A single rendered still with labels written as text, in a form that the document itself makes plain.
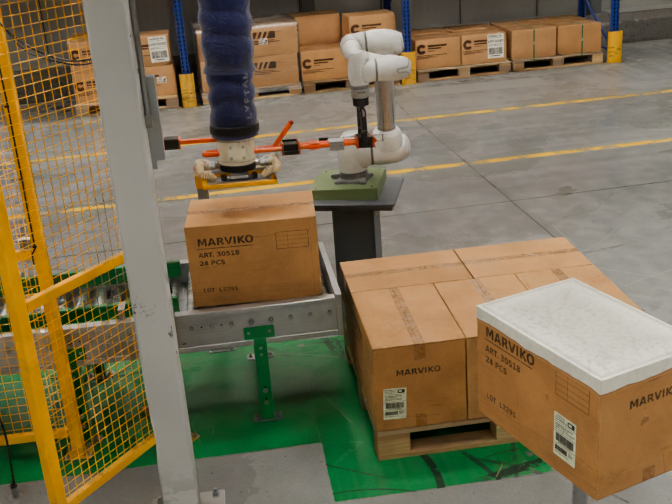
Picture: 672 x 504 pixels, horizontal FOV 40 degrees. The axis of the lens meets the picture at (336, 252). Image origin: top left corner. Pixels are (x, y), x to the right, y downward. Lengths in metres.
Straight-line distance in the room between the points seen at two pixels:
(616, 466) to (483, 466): 1.31
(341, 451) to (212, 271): 1.01
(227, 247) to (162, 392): 0.98
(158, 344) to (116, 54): 1.05
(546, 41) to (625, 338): 9.64
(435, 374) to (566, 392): 1.25
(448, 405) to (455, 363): 0.20
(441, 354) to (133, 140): 1.59
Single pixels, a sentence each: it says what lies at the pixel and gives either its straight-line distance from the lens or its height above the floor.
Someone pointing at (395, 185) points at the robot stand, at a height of 0.75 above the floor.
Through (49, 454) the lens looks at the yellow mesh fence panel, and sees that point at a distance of 3.81.
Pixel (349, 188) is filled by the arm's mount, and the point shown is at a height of 0.81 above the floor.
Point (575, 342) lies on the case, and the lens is 2.89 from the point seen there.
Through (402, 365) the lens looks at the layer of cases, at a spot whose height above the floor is 0.45.
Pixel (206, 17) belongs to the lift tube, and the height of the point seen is 1.85.
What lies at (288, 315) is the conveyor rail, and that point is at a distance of 4.28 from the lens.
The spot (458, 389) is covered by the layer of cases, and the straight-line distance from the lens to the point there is 4.07.
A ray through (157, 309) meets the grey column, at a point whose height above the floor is 0.97.
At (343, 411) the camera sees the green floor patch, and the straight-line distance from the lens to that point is 4.53.
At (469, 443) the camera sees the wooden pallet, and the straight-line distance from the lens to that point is 4.23.
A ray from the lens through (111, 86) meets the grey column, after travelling 3.19.
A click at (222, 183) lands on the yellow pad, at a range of 4.27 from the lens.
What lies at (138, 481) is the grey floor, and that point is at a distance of 4.25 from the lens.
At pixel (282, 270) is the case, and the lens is 4.34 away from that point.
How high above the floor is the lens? 2.33
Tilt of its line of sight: 21 degrees down
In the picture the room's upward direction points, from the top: 4 degrees counter-clockwise
